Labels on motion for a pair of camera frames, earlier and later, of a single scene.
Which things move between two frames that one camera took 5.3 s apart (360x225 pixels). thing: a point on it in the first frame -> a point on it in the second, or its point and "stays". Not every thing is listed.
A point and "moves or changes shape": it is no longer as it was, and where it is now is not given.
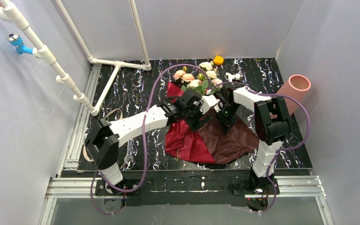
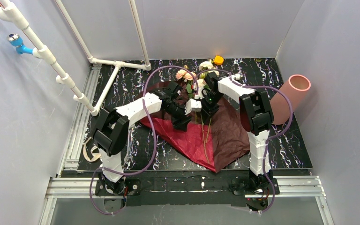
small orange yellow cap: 218,60 stays
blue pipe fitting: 17,40 stays
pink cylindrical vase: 296,86 stays
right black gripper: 227,120 -> 209,107
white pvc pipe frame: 7,12 stays
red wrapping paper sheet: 208,144 moves or changes shape
